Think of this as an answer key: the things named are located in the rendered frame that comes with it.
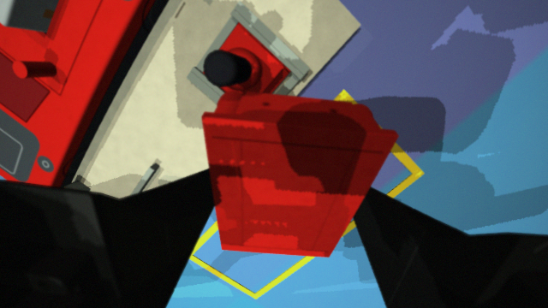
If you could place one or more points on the yellow rectangular outline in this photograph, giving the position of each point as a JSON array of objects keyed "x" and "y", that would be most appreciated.
[{"x": 396, "y": 150}]

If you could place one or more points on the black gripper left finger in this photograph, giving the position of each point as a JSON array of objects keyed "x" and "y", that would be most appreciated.
[{"x": 141, "y": 243}]

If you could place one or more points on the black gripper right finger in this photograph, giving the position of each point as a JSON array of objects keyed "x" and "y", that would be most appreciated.
[{"x": 419, "y": 262}]

